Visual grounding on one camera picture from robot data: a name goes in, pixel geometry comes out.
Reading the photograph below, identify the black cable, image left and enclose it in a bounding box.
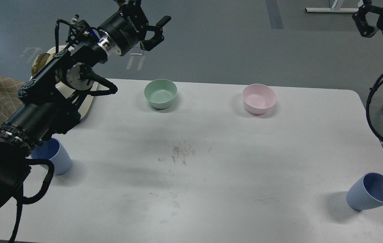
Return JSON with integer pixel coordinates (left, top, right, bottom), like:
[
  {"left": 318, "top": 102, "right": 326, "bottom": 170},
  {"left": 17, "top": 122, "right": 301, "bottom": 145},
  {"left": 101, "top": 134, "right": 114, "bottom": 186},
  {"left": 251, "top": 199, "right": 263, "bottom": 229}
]
[{"left": 7, "top": 159, "right": 55, "bottom": 243}]

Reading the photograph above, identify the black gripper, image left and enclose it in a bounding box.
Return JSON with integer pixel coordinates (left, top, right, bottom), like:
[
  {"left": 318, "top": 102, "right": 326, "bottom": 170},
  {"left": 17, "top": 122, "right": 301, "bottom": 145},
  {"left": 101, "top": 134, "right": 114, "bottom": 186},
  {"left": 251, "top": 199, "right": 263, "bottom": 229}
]
[{"left": 98, "top": 0, "right": 171, "bottom": 56}]

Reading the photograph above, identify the white desk leg base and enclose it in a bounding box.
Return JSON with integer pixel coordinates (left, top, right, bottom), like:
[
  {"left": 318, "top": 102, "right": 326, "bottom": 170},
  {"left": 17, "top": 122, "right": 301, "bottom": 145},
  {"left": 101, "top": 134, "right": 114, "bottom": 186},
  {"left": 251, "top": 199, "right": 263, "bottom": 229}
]
[{"left": 304, "top": 0, "right": 361, "bottom": 14}]

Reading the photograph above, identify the blue cup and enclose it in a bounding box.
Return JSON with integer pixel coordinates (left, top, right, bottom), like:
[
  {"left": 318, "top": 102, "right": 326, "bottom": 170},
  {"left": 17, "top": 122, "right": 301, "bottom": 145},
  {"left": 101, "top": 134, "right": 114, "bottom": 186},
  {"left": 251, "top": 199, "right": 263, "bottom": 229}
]
[
  {"left": 346, "top": 172, "right": 383, "bottom": 211},
  {"left": 31, "top": 137, "right": 72, "bottom": 175}
]

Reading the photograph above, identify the green bowl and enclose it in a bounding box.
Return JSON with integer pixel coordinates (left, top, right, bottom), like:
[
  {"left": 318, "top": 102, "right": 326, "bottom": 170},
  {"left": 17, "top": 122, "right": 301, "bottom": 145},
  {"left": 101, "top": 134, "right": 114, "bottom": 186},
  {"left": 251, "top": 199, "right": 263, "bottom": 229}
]
[{"left": 144, "top": 79, "right": 178, "bottom": 109}]

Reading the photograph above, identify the toast slice, left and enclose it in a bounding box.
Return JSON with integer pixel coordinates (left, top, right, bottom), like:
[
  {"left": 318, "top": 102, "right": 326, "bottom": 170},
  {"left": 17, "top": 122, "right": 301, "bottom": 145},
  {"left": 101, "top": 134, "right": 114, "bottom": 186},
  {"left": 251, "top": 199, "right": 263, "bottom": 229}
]
[{"left": 31, "top": 53, "right": 55, "bottom": 78}]

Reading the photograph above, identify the pink bowl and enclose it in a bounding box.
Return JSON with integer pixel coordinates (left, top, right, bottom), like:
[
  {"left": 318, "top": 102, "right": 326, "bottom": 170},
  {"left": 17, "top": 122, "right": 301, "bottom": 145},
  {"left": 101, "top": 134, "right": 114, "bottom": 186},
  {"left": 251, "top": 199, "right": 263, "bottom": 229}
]
[{"left": 241, "top": 84, "right": 277, "bottom": 115}]

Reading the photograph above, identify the cream toaster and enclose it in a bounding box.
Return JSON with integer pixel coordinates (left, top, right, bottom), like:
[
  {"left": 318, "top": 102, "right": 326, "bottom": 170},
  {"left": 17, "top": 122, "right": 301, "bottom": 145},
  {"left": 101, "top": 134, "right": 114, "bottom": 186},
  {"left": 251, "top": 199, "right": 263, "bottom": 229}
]
[{"left": 47, "top": 47, "right": 94, "bottom": 120}]

